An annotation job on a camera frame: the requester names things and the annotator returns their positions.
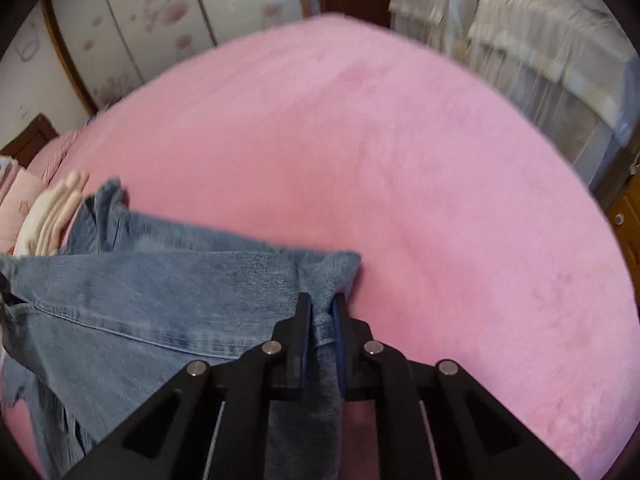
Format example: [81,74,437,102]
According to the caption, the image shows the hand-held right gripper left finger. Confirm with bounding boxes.
[62,292,314,480]

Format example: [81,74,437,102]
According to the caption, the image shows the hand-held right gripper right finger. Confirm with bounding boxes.
[331,292,581,480]

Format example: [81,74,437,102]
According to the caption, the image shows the blue denim jeans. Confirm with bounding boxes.
[0,177,363,480]

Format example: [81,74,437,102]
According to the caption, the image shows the pink pillow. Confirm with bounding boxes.
[0,166,40,255]

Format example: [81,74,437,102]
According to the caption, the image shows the cream folded cloth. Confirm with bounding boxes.
[14,170,91,257]

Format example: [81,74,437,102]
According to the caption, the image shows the dark wooden headboard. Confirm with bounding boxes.
[0,115,60,168]

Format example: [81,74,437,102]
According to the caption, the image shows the pink plush bed blanket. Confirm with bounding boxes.
[0,14,627,480]

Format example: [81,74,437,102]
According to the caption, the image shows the floral print wardrobe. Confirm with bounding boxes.
[42,0,321,111]

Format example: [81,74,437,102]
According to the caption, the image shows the wooden cabinet with knob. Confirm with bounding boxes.
[607,180,640,286]

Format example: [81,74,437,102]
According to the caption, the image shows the sofa with cream lace cover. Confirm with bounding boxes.
[390,0,640,196]

